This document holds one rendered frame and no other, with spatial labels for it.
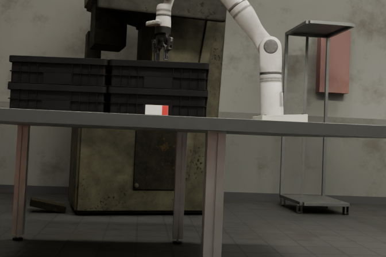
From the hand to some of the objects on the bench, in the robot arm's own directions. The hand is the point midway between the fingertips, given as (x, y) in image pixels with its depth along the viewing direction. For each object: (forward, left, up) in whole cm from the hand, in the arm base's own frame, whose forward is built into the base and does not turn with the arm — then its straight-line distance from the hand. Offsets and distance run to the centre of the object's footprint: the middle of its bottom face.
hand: (161, 57), depth 249 cm
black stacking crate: (+39, +26, -27) cm, 54 cm away
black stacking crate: (-1, +25, -30) cm, 39 cm away
